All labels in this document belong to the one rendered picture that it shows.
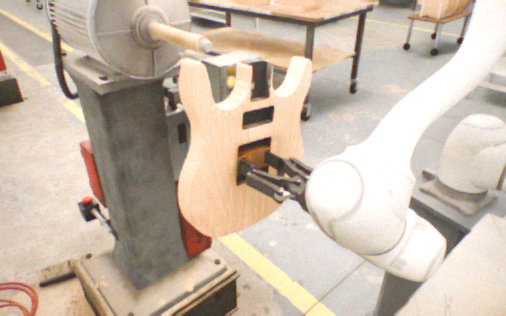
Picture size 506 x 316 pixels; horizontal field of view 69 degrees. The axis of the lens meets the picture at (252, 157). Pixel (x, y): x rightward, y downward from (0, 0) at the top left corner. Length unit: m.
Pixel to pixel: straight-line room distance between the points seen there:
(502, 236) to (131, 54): 0.88
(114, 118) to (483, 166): 1.07
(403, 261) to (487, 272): 0.22
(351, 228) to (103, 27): 0.68
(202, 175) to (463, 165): 0.81
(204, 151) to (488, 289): 0.55
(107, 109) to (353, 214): 0.83
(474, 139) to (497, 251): 0.47
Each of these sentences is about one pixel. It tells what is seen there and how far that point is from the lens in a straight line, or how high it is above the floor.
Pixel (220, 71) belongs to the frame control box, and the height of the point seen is 1.11.
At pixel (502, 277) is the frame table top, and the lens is 0.80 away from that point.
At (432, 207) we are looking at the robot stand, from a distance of 1.31.
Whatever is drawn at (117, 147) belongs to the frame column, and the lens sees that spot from 1.18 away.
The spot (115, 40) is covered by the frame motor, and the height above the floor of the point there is 1.23.
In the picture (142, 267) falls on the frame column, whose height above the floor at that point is 0.39.
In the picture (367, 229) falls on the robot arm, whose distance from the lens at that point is 0.47.
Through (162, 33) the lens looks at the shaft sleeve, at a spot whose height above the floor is 1.25.
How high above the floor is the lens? 1.44
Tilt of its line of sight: 31 degrees down
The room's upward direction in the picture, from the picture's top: straight up
